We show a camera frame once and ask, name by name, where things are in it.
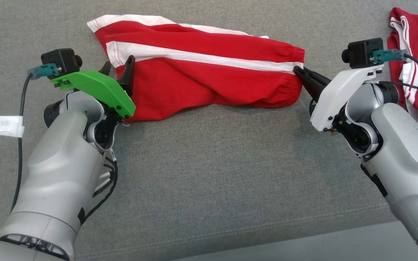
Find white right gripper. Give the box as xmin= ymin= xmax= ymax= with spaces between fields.
xmin=293 ymin=65 xmax=384 ymax=132

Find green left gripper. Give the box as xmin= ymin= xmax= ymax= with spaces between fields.
xmin=50 ymin=55 xmax=136 ymax=119

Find red shorts with white stripes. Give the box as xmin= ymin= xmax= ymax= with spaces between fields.
xmin=87 ymin=14 xmax=306 ymax=122

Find grey fabric sofa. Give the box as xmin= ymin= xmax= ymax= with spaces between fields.
xmin=0 ymin=0 xmax=418 ymax=261

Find left camera cable teal plug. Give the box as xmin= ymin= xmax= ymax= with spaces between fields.
xmin=11 ymin=63 xmax=61 ymax=213

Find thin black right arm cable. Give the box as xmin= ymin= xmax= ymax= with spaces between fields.
xmin=363 ymin=80 xmax=418 ymax=110

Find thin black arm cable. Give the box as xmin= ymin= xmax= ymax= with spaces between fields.
xmin=78 ymin=145 xmax=119 ymax=222
xmin=363 ymin=80 xmax=418 ymax=110

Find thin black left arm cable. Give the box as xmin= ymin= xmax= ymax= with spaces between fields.
xmin=78 ymin=145 xmax=119 ymax=222

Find blank white cable label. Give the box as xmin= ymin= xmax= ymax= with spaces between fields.
xmin=0 ymin=111 xmax=25 ymax=138

